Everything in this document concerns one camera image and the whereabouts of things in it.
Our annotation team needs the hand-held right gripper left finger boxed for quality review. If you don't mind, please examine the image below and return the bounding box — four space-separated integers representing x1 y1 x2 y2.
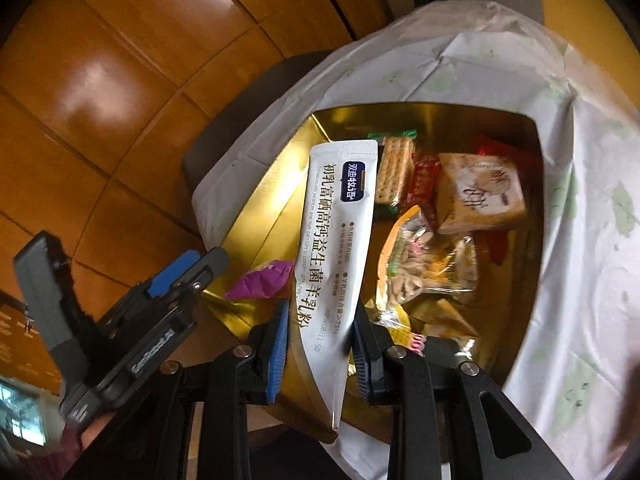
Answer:
64 299 292 480

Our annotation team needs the red and white packet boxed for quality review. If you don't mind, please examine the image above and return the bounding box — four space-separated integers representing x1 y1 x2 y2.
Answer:
406 151 444 222

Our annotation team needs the red snack packet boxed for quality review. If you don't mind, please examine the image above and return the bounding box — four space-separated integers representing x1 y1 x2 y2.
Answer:
474 134 512 267

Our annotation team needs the green-edged cracker packet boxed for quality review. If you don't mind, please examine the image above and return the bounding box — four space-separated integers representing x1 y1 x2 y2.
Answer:
366 129 419 217

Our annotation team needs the orange-edged biscuit packet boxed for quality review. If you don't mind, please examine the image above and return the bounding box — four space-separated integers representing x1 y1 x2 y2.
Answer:
400 296 482 356

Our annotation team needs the patterned orange snack packet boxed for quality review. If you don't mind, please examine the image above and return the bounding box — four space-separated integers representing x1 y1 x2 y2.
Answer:
358 305 426 356

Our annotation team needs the long white sachet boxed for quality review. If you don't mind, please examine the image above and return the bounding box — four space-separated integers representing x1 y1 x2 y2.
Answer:
276 139 380 435

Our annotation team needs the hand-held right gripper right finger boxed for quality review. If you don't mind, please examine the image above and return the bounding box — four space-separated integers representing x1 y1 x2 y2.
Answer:
350 305 572 480

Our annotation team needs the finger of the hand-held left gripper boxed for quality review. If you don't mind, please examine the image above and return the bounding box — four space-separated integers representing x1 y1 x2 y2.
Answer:
146 246 231 307

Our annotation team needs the clear orange seed packet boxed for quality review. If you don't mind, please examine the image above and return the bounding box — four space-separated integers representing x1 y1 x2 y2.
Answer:
376 204 480 312

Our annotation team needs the purple snack packet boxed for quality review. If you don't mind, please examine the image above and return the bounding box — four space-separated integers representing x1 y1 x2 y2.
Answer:
224 258 297 302

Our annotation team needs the window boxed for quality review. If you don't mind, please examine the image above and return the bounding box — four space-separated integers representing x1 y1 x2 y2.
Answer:
0 374 52 447

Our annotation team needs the tan bread packet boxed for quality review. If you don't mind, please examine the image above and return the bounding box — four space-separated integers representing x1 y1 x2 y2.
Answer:
434 151 529 235

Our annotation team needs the white printed sheet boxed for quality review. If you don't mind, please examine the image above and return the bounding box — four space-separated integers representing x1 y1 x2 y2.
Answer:
190 0 640 480

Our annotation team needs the person's left forearm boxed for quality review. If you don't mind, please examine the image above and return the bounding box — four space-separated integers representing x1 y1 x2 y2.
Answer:
20 410 117 480

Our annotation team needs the gold tin box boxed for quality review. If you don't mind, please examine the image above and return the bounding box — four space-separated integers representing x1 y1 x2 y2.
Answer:
199 104 547 443

